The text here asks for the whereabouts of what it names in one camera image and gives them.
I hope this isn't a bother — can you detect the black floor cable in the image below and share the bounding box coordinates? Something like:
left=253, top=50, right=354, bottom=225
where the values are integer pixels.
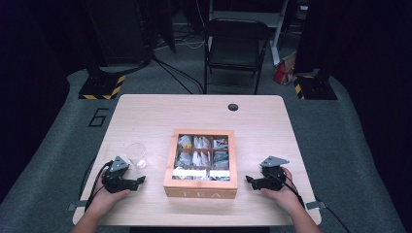
left=151, top=54, right=205, bottom=95

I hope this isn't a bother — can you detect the hand-held gripper cable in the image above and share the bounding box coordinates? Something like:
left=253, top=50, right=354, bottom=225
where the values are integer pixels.
left=268, top=173, right=353, bottom=233
left=79, top=159, right=112, bottom=213

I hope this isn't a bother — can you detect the grey table bracket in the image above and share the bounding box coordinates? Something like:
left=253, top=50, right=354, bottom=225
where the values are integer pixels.
left=67, top=200, right=89, bottom=213
left=304, top=200, right=326, bottom=211

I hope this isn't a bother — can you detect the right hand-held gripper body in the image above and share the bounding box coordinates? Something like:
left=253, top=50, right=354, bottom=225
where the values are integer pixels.
left=258, top=155, right=291, bottom=191

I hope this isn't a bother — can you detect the yellow-black striped stand base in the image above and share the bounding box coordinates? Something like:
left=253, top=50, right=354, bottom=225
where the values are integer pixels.
left=78, top=74, right=126, bottom=101
left=292, top=74, right=338, bottom=101

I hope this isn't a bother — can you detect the right hand-held gripper cable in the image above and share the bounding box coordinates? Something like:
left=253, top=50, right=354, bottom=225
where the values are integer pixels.
left=268, top=173, right=353, bottom=233

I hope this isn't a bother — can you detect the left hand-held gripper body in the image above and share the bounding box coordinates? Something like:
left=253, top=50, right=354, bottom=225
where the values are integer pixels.
left=102, top=155, right=134, bottom=194

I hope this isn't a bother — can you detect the clear glass cup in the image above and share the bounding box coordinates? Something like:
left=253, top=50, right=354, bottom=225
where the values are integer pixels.
left=124, top=142, right=150, bottom=170

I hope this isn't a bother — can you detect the person's left hand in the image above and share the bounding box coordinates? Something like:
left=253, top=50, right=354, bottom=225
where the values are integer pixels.
left=91, top=168, right=132, bottom=212

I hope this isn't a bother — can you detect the left hand-held gripper cable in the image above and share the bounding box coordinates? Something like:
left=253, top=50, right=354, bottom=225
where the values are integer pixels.
left=79, top=159, right=112, bottom=213

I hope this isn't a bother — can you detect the wooden tea box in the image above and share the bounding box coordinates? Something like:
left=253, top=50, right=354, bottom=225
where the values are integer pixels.
left=162, top=128, right=239, bottom=200

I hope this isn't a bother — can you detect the red paper bag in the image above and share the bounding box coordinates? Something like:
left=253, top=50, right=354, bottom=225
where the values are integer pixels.
left=272, top=51, right=297, bottom=86

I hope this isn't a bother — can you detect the assortment of packets in compartments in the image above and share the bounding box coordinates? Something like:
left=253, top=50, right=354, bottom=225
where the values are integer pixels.
left=172, top=134, right=231, bottom=182

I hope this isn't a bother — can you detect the black folding chair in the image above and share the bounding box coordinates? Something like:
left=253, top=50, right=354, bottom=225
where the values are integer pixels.
left=203, top=17, right=272, bottom=95

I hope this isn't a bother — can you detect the person's right hand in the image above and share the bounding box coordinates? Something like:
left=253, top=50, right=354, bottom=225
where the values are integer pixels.
left=259, top=166, right=304, bottom=213

